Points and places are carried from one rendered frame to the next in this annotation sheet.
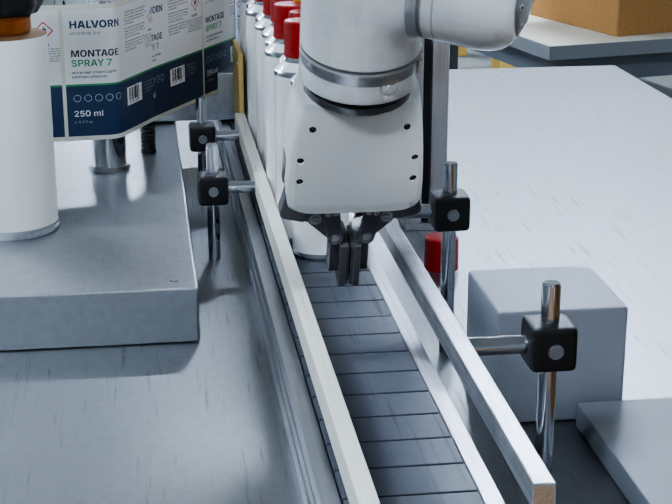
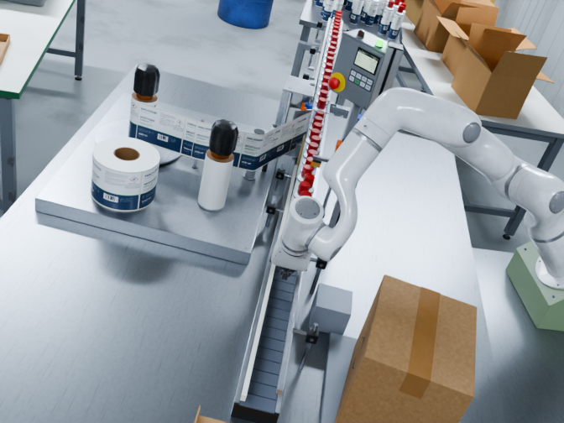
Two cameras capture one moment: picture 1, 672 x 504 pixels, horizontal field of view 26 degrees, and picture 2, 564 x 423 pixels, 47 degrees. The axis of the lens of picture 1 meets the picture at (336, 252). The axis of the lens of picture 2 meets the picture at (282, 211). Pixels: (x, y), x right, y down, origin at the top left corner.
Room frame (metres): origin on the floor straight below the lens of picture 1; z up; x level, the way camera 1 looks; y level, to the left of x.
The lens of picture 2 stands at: (-0.33, -0.12, 2.09)
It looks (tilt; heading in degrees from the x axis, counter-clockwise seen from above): 34 degrees down; 7
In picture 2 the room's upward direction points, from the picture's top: 15 degrees clockwise
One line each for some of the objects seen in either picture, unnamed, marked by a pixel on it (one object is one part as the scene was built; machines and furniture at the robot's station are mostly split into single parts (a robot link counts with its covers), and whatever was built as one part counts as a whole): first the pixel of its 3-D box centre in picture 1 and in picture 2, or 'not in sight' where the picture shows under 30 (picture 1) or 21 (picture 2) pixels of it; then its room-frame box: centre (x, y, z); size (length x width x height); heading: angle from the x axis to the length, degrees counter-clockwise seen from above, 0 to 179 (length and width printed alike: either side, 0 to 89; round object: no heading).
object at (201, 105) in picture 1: (217, 149); (284, 179); (1.62, 0.14, 0.89); 0.06 x 0.03 x 0.12; 98
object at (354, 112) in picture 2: not in sight; (352, 120); (1.63, -0.03, 1.18); 0.04 x 0.04 x 0.21
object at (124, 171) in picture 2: not in sight; (124, 173); (1.25, 0.57, 0.95); 0.20 x 0.20 x 0.14
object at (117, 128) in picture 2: not in sight; (139, 142); (1.55, 0.66, 0.89); 0.31 x 0.31 x 0.01
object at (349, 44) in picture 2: not in sight; (363, 70); (1.58, -0.02, 1.38); 0.17 x 0.10 x 0.19; 63
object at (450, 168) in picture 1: (422, 260); (310, 271); (1.14, -0.07, 0.91); 0.07 x 0.03 x 0.17; 98
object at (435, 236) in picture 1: (441, 251); not in sight; (1.37, -0.10, 0.85); 0.03 x 0.03 x 0.03
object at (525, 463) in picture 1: (372, 200); (303, 248); (1.18, -0.03, 0.95); 1.07 x 0.01 x 0.01; 8
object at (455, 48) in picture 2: not in sight; (480, 45); (3.66, -0.55, 0.96); 0.53 x 0.45 x 0.37; 111
